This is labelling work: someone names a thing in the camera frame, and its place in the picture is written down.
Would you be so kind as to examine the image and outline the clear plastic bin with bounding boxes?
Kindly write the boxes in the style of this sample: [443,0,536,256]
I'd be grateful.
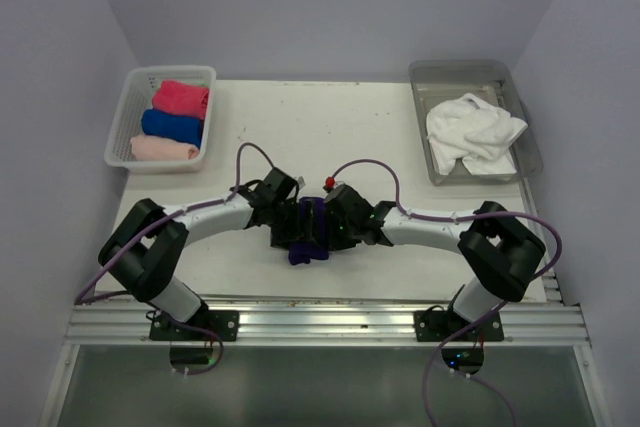
[409,60,543,185]

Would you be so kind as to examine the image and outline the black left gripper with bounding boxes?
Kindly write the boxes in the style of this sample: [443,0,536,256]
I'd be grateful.
[267,198,321,251]

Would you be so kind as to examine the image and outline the light pink rolled towel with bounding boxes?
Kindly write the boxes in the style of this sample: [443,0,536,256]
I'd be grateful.
[130,135,200,162]

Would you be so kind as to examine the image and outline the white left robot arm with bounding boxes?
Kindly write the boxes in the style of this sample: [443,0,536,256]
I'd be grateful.
[98,167,300,340]

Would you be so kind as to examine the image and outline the white plastic basket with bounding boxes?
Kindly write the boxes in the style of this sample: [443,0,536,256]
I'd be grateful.
[104,65,217,174]

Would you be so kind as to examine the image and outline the white towel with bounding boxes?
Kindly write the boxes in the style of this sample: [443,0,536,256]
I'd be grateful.
[425,93,528,176]

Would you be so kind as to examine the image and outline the purple towel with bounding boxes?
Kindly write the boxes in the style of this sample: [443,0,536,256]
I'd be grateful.
[288,197,329,266]

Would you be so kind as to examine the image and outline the blue rolled towel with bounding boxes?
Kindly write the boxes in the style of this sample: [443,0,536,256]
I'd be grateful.
[141,109,203,148]

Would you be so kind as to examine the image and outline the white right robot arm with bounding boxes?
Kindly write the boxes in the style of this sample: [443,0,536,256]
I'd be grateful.
[324,184,546,340]

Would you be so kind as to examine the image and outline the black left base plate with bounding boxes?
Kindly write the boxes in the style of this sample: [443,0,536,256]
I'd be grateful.
[146,310,240,342]

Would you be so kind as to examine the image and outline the aluminium mounting rail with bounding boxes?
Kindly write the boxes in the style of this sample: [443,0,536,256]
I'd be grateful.
[64,297,590,347]

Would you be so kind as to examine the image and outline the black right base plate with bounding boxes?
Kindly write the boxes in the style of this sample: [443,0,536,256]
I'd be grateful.
[413,306,505,343]

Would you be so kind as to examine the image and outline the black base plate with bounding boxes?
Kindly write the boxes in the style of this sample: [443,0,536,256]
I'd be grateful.
[413,306,505,343]
[146,310,240,342]

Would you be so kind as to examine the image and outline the pink red towel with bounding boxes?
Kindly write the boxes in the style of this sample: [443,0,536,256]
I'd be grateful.
[151,80,209,120]

